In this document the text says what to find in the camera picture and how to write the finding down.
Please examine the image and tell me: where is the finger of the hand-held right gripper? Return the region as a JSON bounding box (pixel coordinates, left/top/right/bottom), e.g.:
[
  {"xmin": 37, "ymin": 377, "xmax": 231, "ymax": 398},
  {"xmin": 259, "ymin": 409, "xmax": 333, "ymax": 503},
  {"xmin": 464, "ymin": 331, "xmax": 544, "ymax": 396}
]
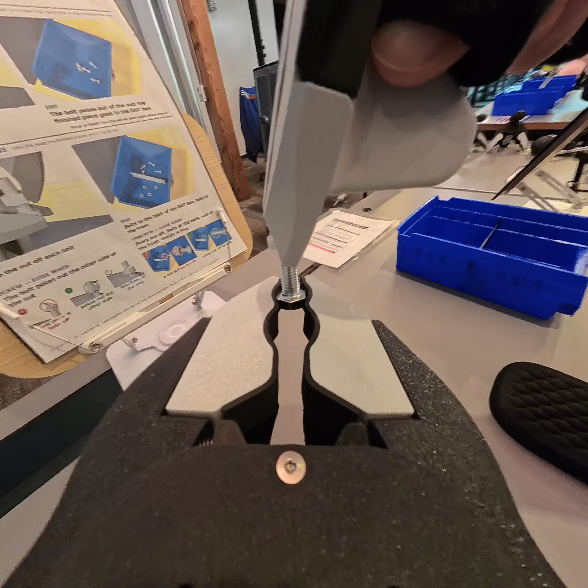
[{"xmin": 263, "ymin": 0, "xmax": 354, "ymax": 273}]

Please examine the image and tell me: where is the black tablet on stand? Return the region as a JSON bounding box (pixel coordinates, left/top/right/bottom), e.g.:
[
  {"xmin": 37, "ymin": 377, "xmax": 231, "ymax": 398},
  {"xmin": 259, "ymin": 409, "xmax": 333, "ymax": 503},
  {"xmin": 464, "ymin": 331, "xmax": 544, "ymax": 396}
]
[{"xmin": 491, "ymin": 108, "xmax": 588, "ymax": 211}]

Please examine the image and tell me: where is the wooden document stand board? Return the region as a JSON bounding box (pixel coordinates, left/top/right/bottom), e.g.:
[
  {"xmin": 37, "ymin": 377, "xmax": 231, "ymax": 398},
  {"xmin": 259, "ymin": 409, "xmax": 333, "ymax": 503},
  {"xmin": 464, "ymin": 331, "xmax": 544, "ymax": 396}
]
[{"xmin": 0, "ymin": 112, "xmax": 254, "ymax": 379}]

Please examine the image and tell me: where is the blue hanging jacket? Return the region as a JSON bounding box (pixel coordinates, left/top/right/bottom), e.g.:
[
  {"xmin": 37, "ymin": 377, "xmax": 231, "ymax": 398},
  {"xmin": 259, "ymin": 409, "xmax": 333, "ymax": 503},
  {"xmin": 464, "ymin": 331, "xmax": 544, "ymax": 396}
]
[{"xmin": 239, "ymin": 85, "xmax": 266, "ymax": 162}]

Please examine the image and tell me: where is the silver hex bolt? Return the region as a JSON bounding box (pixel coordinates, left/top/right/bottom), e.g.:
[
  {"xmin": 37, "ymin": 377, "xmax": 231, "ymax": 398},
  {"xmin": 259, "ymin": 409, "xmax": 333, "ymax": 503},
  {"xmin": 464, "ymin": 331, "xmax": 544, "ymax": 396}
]
[{"xmin": 280, "ymin": 263, "xmax": 300, "ymax": 299}]

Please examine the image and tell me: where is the white printed paper sheet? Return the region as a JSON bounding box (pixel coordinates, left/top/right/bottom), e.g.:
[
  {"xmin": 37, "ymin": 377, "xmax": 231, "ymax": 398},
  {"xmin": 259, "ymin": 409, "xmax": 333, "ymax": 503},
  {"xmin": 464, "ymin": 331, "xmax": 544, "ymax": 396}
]
[{"xmin": 303, "ymin": 209, "xmax": 401, "ymax": 269}]

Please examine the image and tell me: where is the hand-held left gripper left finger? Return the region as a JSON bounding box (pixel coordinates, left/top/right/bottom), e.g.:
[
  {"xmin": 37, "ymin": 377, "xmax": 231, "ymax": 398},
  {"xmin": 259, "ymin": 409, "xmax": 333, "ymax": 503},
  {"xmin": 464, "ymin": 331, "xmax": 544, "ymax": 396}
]
[{"xmin": 164, "ymin": 279, "xmax": 282, "ymax": 443}]

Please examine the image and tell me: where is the blue divided plastic bin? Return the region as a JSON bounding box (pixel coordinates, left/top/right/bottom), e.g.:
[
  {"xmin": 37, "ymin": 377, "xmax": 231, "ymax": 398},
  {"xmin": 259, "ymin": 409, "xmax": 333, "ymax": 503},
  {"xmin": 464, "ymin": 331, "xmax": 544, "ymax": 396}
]
[{"xmin": 396, "ymin": 197, "xmax": 588, "ymax": 321}]

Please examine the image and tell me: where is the idle hand-held gripper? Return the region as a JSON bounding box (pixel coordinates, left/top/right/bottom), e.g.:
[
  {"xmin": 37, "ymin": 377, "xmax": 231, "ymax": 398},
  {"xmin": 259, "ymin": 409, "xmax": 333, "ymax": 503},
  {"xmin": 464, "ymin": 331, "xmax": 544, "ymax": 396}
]
[{"xmin": 475, "ymin": 110, "xmax": 530, "ymax": 151}]

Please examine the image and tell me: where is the black monitor on stand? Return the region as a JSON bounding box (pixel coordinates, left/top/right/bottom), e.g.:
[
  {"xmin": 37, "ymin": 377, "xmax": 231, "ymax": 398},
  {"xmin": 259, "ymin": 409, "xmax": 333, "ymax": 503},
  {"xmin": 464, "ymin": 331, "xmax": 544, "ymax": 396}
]
[{"xmin": 253, "ymin": 61, "xmax": 279, "ymax": 159}]

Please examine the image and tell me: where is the person's right forearm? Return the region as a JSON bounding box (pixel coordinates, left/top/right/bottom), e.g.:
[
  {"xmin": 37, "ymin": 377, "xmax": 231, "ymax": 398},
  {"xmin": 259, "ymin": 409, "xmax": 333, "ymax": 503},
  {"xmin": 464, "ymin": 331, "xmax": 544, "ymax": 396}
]
[{"xmin": 505, "ymin": 0, "xmax": 588, "ymax": 76}]

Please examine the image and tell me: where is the blue storage bin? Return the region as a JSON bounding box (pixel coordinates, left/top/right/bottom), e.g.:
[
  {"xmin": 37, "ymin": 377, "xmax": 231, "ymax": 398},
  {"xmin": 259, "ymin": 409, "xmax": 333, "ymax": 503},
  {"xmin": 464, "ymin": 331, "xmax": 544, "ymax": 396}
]
[
  {"xmin": 492, "ymin": 89, "xmax": 568, "ymax": 116},
  {"xmin": 524, "ymin": 75, "xmax": 580, "ymax": 92}
]

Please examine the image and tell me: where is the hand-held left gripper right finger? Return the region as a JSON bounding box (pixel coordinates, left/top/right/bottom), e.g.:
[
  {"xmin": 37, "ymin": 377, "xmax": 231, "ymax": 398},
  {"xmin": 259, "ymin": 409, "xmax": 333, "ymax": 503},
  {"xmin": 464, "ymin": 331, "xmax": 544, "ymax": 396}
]
[{"xmin": 301, "ymin": 279, "xmax": 415, "ymax": 444}]

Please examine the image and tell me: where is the person's right hand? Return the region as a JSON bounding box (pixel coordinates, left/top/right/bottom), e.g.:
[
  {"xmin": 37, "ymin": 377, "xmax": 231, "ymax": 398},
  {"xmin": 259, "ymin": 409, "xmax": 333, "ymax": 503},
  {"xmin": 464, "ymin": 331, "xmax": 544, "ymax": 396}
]
[{"xmin": 371, "ymin": 21, "xmax": 461, "ymax": 89}]

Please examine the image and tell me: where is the black mesh armrest pad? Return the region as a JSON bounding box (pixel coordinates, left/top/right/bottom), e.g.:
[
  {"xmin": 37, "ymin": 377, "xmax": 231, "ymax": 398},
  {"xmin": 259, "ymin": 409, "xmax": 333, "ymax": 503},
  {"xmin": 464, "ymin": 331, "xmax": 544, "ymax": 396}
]
[{"xmin": 488, "ymin": 362, "xmax": 588, "ymax": 484}]

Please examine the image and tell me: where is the white stand base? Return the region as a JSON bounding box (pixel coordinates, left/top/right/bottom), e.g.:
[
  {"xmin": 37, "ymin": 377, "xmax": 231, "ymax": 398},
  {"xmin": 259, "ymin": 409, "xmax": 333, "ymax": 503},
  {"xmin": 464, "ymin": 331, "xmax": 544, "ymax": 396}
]
[{"xmin": 106, "ymin": 289, "xmax": 228, "ymax": 392}]

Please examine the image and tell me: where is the wooden post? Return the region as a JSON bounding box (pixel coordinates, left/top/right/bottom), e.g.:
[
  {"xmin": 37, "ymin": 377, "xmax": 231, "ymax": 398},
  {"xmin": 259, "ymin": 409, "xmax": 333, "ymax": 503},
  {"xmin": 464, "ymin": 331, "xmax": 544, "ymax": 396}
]
[{"xmin": 178, "ymin": 0, "xmax": 252, "ymax": 203}]

